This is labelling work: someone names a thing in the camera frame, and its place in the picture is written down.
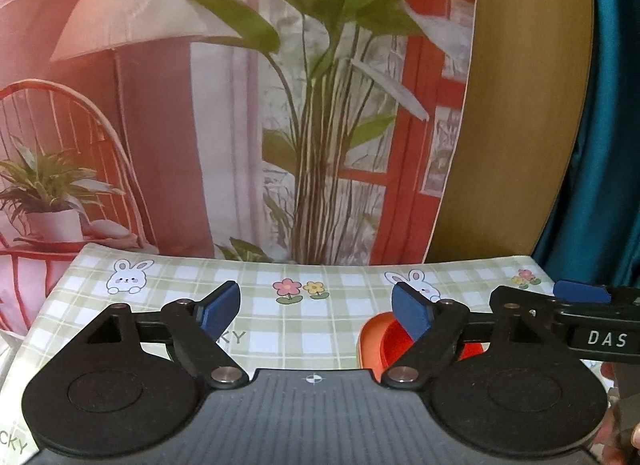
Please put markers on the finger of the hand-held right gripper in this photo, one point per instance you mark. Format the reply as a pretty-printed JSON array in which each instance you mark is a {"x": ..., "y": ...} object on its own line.
[
  {"x": 580, "y": 291},
  {"x": 545, "y": 312}
]

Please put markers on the printed backdrop cloth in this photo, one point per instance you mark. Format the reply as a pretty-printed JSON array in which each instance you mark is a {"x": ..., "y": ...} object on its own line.
[{"x": 225, "y": 95}]

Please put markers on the wooden board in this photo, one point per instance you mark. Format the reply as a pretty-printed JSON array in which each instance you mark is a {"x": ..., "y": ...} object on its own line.
[{"x": 520, "y": 95}]

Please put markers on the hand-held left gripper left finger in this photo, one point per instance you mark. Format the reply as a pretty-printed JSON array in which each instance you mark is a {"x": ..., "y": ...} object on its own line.
[{"x": 220, "y": 307}]

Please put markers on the orange plate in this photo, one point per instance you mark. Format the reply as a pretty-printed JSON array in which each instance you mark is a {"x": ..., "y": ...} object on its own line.
[{"x": 369, "y": 340}]

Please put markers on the person's right hand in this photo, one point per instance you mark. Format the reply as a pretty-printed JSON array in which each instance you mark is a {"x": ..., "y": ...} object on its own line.
[{"x": 615, "y": 445}]

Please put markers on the green plaid tablecloth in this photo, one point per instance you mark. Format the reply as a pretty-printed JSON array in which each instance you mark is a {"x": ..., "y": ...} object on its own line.
[{"x": 310, "y": 315}]

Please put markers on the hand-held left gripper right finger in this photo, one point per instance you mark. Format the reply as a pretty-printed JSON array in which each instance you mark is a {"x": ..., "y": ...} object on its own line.
[{"x": 410, "y": 312}]

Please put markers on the teal curtain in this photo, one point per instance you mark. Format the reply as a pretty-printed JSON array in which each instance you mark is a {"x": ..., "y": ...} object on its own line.
[{"x": 610, "y": 120}]

